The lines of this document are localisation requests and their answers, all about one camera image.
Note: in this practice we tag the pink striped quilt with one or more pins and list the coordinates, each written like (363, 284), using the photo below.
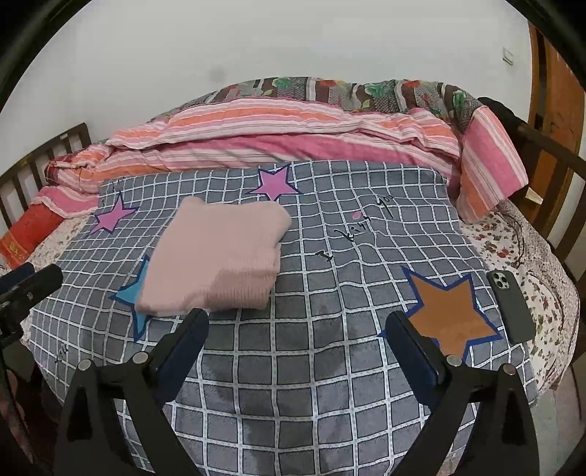
(297, 132)

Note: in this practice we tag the dark wooden footboard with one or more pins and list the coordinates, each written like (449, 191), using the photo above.
(549, 160)

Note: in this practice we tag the brown wooden door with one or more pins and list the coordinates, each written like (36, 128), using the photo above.
(556, 114)

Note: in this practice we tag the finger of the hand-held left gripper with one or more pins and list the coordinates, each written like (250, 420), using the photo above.
(43, 281)
(16, 275)

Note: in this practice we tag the dark cloth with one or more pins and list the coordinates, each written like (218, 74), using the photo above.
(499, 112)

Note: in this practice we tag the grey checked star blanket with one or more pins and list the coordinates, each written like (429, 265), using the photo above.
(311, 329)

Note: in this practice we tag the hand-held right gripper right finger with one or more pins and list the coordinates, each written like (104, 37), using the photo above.
(412, 348)

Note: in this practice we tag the pink knit sweater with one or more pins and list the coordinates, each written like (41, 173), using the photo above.
(215, 256)

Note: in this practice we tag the red pillow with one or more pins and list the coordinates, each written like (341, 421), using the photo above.
(27, 233)

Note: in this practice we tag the dark wooden headboard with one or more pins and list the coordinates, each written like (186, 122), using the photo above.
(41, 158)

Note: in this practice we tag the dark smartphone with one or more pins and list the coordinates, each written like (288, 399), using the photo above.
(510, 304)

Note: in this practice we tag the floral patchwork quilt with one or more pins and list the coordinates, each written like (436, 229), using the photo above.
(348, 91)

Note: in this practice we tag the white wall switch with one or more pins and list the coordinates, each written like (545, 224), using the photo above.
(508, 55)

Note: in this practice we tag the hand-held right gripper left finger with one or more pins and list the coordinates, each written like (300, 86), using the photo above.
(183, 343)

